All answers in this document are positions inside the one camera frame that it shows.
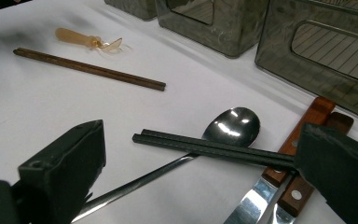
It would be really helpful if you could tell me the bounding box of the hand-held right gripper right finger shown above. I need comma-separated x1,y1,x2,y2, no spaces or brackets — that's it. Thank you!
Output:
294,122,358,224

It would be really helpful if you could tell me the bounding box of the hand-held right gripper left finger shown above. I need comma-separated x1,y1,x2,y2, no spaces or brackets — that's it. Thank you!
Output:
18,119,106,224

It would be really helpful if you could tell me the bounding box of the wooden handled fork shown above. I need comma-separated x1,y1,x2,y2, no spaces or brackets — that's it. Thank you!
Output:
265,111,354,224

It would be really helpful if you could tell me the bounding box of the wooden handled knife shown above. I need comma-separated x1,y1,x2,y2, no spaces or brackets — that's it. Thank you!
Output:
223,96,337,224

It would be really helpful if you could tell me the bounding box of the wooden-handled small utensil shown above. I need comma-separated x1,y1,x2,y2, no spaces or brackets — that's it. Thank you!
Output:
54,27,124,54

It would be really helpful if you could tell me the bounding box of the brown wooden chopstick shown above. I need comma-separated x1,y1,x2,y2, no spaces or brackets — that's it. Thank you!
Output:
13,49,166,92
14,47,167,88

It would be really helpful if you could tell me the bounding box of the metal spoon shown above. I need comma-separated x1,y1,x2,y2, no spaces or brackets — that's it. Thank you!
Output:
71,106,261,223

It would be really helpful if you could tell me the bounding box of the black chopstick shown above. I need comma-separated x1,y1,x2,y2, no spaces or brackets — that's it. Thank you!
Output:
140,129,296,162
131,133,296,171

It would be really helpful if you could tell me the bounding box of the smoky translucent plastic bin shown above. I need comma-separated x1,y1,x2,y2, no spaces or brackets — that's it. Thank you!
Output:
154,0,270,59
103,0,158,21
255,0,358,125

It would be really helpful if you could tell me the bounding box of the white table sheet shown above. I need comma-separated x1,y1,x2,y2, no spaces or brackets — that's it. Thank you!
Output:
0,0,358,224

